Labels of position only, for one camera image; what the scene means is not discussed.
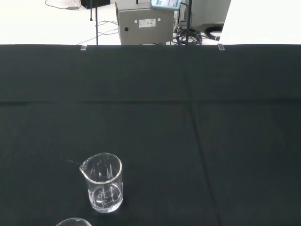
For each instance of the grey metal cabinet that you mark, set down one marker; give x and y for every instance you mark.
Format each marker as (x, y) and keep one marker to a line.
(145, 33)

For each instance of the clear cloth clip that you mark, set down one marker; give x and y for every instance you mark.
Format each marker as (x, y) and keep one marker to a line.
(221, 47)
(83, 47)

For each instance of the white standing panel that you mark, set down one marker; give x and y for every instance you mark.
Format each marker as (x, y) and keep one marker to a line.
(263, 23)

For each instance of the tablet screen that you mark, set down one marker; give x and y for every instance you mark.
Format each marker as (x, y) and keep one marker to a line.
(164, 2)

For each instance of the black box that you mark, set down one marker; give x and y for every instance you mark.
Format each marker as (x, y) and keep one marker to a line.
(94, 3)

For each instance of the black bench cloth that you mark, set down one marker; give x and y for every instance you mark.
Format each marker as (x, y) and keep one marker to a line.
(188, 129)

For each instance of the black tripod pole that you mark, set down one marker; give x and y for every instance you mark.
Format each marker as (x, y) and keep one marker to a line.
(96, 23)
(188, 18)

